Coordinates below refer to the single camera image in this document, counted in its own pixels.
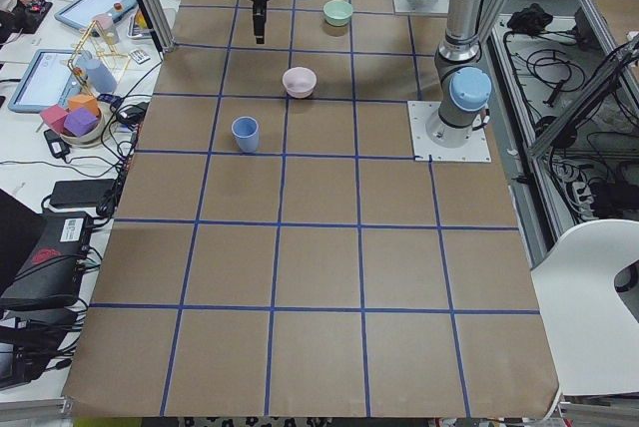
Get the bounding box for pale pink cup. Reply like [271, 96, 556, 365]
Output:
[92, 13, 120, 45]

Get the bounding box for teach pendant far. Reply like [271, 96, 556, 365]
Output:
[54, 0, 138, 30]

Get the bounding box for bowl of foam blocks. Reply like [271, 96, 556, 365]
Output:
[40, 94, 106, 148]

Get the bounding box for teach pendant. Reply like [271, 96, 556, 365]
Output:
[8, 49, 81, 113]
[54, 0, 138, 30]

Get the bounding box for blue cup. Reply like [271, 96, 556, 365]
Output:
[232, 116, 260, 153]

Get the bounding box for white chair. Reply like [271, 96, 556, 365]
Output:
[532, 219, 638, 396]

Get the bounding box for pink bowl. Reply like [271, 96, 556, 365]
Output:
[282, 67, 318, 99]

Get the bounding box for teach pendant near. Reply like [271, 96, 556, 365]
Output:
[8, 49, 81, 113]

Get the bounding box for mint green bowl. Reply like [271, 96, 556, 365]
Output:
[322, 0, 353, 27]

